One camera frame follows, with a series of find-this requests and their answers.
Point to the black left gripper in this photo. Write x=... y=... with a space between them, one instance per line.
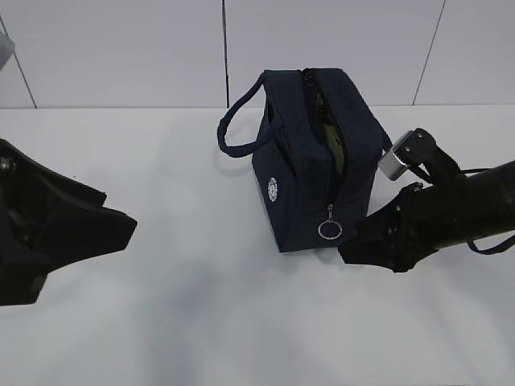
x=76 y=227

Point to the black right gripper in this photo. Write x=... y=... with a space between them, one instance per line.
x=409 y=225

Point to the navy blue lunch bag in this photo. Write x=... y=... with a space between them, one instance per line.
x=295 y=171

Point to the green lidded glass container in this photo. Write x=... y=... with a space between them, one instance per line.
x=330 y=135

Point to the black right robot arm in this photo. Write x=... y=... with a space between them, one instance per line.
x=475 y=207

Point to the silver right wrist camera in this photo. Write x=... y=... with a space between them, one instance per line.
x=408 y=151

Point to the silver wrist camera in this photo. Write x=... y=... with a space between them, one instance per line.
x=408 y=151
x=7 y=49

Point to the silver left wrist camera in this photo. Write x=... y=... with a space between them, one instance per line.
x=7 y=49

